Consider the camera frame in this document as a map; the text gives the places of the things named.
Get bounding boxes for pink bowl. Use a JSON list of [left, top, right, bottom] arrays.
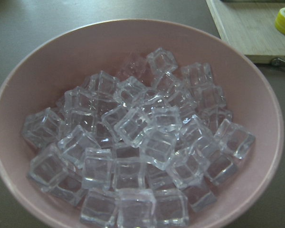
[[0, 19, 284, 228]]

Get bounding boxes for pile of clear ice cubes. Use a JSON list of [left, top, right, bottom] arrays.
[[22, 48, 255, 228]]

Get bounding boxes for wooden cutting board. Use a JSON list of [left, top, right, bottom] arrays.
[[207, 0, 285, 64]]

